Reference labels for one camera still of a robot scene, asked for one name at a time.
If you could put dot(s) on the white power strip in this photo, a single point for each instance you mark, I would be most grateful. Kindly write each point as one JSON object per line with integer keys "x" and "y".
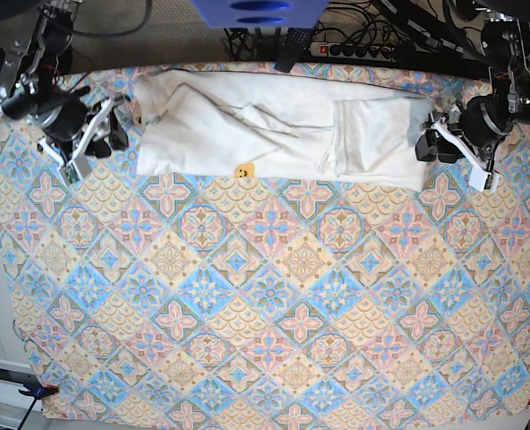
{"x": 377, "y": 52}

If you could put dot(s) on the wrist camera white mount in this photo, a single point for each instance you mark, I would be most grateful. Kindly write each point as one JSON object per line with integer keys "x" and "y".
{"x": 72, "y": 164}
{"x": 483, "y": 176}

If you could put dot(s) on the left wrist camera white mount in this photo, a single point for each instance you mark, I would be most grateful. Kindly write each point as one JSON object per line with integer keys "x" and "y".
{"x": 483, "y": 176}

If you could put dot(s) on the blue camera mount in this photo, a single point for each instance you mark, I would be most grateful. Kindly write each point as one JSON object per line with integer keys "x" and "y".
{"x": 220, "y": 14}

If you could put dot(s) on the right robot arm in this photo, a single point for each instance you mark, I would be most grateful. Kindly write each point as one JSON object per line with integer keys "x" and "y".
{"x": 31, "y": 89}

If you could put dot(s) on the blue orange clamp bottom left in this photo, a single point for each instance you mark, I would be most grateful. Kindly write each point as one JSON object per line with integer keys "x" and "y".
{"x": 34, "y": 394}

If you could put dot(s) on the white cabinet box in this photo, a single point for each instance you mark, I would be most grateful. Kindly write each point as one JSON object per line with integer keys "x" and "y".
{"x": 15, "y": 374}

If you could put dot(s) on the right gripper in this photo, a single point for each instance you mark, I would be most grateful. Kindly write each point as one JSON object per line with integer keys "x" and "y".
{"x": 62, "y": 117}

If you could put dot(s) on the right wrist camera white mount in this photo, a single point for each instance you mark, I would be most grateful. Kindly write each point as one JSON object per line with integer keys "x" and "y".
{"x": 72, "y": 164}

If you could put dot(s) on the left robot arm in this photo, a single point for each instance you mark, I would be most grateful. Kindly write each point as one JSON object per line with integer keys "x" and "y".
{"x": 506, "y": 51}

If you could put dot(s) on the black remote-like bracket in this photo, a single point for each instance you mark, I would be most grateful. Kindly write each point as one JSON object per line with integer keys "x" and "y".
{"x": 297, "y": 40}

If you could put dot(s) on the white printed T-shirt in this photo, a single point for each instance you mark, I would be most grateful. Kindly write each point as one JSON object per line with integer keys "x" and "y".
{"x": 279, "y": 126}

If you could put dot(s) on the patterned tile tablecloth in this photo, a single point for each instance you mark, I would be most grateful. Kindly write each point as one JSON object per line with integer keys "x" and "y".
{"x": 190, "y": 302}

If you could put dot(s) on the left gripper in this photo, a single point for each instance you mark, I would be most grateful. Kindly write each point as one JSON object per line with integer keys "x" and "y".
{"x": 484, "y": 124}

